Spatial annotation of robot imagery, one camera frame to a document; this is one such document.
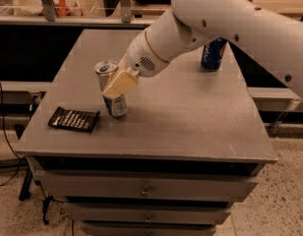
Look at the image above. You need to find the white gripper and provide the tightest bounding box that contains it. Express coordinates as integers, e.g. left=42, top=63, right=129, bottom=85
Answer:
left=103, top=29, right=169, bottom=99

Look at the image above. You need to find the silver redbull can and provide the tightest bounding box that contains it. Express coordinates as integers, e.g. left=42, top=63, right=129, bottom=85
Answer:
left=94, top=60, right=127, bottom=117

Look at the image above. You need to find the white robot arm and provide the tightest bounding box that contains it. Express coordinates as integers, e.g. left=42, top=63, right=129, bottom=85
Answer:
left=103, top=0, right=303, bottom=99

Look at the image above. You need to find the black rxbar chocolate wrapper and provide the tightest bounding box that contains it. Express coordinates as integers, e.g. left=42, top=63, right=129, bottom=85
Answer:
left=48, top=107, right=100, bottom=133

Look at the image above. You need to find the blue pepsi can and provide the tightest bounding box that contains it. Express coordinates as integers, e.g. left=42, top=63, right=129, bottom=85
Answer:
left=201, top=37, right=227, bottom=72

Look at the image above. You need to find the grey drawer cabinet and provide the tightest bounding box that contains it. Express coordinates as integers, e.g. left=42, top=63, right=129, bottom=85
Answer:
left=18, top=29, right=276, bottom=228

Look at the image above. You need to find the orange white bag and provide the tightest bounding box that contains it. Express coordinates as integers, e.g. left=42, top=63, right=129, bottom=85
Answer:
left=14, top=0, right=83, bottom=17

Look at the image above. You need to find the top drawer with knob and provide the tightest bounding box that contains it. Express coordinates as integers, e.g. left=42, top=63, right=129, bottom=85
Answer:
left=35, top=170, right=257, bottom=203

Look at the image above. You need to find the drawer with knob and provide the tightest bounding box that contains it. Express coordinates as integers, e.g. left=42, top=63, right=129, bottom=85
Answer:
left=35, top=170, right=257, bottom=203
left=64, top=203, right=230, bottom=225

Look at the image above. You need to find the middle drawer with knob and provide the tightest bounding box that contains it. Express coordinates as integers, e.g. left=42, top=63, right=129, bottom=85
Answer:
left=64, top=203, right=230, bottom=225

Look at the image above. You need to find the black stand leg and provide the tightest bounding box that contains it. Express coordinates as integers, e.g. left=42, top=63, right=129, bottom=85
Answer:
left=19, top=168, right=32, bottom=202

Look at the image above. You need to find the bottom drawer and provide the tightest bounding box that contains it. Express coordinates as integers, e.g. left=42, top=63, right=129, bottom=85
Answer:
left=81, top=222, right=215, bottom=236

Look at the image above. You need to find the metal shelf rail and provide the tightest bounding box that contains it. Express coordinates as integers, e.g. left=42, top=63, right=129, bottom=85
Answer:
left=0, top=0, right=303, bottom=30

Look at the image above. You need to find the black cable on floor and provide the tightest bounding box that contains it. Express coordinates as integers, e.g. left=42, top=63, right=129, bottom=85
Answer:
left=0, top=80, right=28, bottom=187

